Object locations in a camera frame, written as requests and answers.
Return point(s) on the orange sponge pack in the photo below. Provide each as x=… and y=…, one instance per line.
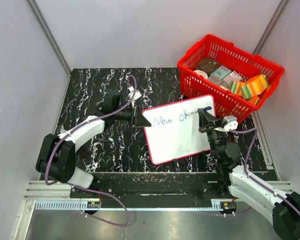
x=254, y=86

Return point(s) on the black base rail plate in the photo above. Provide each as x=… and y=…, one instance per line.
x=145, y=184

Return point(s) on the brown round item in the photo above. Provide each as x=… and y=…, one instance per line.
x=207, y=65

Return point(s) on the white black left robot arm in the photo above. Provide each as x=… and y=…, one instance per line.
x=57, y=156

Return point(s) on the teal small box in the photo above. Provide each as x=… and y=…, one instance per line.
x=221, y=72

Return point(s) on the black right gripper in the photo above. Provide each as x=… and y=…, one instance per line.
x=203, y=123

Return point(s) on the yellow green sponge pack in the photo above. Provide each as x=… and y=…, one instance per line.
x=235, y=87

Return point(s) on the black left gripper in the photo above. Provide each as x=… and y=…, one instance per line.
x=138, y=120

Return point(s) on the pink framed whiteboard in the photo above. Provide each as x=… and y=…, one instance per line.
x=174, y=131

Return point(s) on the red plastic shopping basket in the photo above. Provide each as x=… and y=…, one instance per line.
x=226, y=54

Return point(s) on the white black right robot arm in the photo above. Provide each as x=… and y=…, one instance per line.
x=280, y=208

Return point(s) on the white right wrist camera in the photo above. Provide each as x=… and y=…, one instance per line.
x=231, y=123

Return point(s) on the pink white small box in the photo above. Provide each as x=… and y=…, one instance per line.
x=231, y=77

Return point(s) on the white tape roll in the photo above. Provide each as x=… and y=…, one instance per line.
x=201, y=73

